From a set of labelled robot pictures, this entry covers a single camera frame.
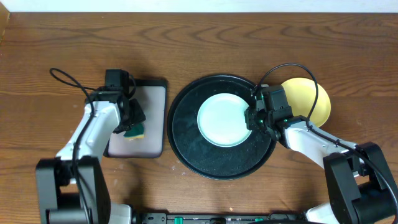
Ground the green yellow sponge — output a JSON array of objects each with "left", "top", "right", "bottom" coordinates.
[{"left": 124, "top": 123, "right": 145, "bottom": 140}]

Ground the light green plate front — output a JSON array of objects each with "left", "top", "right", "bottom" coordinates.
[{"left": 197, "top": 93, "right": 251, "bottom": 147}]

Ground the yellow round plate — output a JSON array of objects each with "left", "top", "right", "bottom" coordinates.
[{"left": 282, "top": 78, "right": 331, "bottom": 127}]

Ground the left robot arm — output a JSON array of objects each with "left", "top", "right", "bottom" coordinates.
[{"left": 35, "top": 90, "right": 141, "bottom": 224}]

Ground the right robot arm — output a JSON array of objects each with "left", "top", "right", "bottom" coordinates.
[{"left": 244, "top": 85, "right": 397, "bottom": 223}]

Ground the black rectangular tray grey mat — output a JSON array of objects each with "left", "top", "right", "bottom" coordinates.
[{"left": 104, "top": 79, "right": 167, "bottom": 158}]

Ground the black round tray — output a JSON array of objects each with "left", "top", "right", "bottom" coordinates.
[{"left": 167, "top": 73, "right": 276, "bottom": 180}]

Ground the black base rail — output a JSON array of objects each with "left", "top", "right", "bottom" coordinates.
[{"left": 132, "top": 212, "right": 308, "bottom": 224}]

